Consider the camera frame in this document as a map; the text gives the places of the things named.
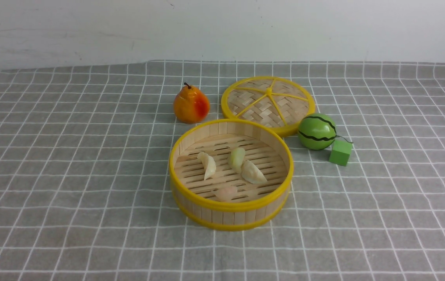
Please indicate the grey checked tablecloth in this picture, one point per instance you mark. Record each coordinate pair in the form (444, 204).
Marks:
(85, 196)

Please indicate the green toy watermelon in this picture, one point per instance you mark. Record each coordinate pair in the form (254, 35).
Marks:
(317, 131)

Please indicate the pale green dumpling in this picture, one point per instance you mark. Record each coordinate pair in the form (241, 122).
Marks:
(236, 159)

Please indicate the green wooden cube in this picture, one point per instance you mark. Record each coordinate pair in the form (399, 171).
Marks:
(340, 152)

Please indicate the white dumpling front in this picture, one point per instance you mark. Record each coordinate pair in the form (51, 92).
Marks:
(208, 163)

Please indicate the yellow rimmed bamboo steamer tray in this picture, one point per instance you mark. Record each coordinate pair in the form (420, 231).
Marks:
(226, 201)

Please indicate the orange toy pear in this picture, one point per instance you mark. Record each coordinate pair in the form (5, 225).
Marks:
(191, 105)

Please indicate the woven bamboo steamer lid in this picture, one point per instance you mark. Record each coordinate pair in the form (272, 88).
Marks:
(276, 103)

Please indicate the white dumpling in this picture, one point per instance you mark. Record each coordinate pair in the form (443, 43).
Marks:
(208, 163)
(252, 174)

